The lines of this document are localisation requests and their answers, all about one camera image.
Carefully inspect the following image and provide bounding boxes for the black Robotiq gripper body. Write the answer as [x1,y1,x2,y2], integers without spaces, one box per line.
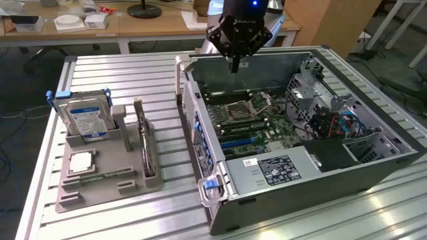
[218,0,271,58]

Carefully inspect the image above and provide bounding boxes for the graphics card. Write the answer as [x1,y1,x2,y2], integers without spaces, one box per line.
[132,97,158,178]

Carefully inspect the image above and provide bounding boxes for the blue expansion slot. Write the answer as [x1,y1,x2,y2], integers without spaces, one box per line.
[219,136,256,149]

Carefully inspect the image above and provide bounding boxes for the white paper stack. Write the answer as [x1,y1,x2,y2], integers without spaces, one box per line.
[180,11,208,31]

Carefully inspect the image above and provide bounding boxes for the cardboard box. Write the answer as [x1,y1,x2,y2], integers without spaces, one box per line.
[192,0,211,25]

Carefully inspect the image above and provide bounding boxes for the wooden desk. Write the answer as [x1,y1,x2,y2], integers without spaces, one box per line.
[0,0,302,55]

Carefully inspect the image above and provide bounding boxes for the wooden cabinet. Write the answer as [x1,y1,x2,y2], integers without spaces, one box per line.
[283,0,383,55]

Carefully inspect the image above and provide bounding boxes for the black round lamp base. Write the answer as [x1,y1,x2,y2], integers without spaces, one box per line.
[127,0,163,19]

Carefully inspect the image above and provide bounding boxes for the metal drive cage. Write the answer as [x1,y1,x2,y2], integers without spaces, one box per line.
[286,56,338,121]

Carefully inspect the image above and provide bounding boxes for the metal socket cover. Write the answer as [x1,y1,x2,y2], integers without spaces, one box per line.
[246,90,272,116]

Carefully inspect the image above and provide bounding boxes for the CPU socket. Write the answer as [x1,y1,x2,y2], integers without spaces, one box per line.
[223,101,260,123]

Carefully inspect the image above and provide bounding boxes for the black power adapter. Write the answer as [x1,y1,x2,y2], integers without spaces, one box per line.
[358,49,376,61]

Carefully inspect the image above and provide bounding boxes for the small white box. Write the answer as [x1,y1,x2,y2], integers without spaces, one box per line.
[83,13,110,30]

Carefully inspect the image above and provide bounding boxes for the green motherboard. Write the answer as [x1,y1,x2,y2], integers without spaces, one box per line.
[196,83,310,161]

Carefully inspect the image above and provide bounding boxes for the RAM stick with black label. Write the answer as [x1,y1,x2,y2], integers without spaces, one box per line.
[218,119,270,133]

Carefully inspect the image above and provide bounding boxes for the white round object on base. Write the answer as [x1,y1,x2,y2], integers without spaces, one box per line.
[54,14,87,34]

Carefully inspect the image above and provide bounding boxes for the hard disk in blue carrier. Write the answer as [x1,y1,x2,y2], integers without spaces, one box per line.
[44,87,118,144]

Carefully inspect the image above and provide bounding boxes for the black plastic shroud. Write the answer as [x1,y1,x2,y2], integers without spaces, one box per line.
[302,138,362,173]

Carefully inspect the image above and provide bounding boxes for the metal disk bay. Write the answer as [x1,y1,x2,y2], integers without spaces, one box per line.
[342,129,402,165]

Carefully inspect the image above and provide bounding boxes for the white box with black top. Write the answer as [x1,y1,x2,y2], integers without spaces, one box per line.
[10,15,46,33]

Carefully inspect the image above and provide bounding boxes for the grey power supply unit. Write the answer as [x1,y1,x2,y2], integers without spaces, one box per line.
[226,146,323,196]

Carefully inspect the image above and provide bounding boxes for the grey parts rack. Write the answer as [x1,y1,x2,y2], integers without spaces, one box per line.
[55,103,167,214]

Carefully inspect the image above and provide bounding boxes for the silver CPU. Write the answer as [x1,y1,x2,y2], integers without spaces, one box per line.
[68,151,95,175]

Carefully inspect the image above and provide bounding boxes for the green RAM stick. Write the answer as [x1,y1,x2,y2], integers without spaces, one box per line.
[79,169,127,182]

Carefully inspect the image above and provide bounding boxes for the open black PC case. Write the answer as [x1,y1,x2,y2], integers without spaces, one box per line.
[175,44,427,236]

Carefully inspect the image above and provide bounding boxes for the white table frame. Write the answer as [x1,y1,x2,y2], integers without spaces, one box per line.
[364,0,427,68]

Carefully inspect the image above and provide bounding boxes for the blue wire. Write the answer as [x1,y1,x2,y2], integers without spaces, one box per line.
[338,111,368,137]

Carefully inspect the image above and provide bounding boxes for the red wire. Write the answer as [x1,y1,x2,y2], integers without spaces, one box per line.
[327,116,339,136]

